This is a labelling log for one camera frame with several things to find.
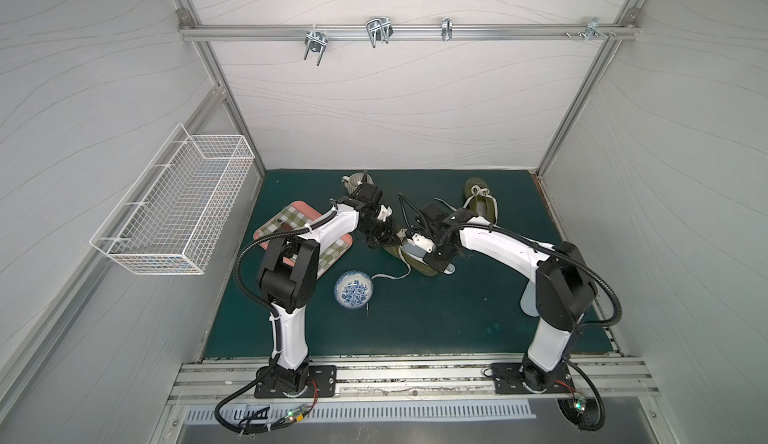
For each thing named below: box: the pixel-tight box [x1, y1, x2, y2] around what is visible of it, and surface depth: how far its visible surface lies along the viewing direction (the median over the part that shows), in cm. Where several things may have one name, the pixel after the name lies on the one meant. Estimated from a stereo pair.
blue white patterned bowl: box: [334, 270, 374, 310], surface depth 89 cm
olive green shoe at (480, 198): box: [463, 177, 498, 224], surface depth 106 cm
